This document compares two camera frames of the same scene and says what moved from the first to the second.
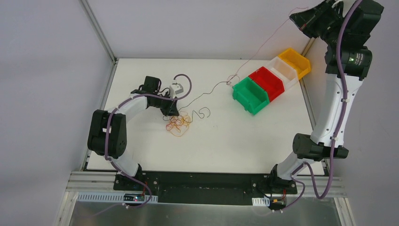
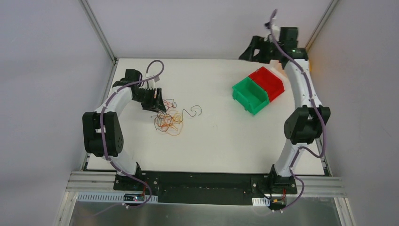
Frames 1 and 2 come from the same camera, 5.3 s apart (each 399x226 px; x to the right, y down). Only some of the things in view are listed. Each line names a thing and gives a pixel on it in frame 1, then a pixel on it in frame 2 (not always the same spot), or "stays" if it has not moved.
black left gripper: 170,108 → 149,97
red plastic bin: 271,83 stays
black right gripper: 311,24 → 258,49
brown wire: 198,96 → 192,110
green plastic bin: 250,96 stays
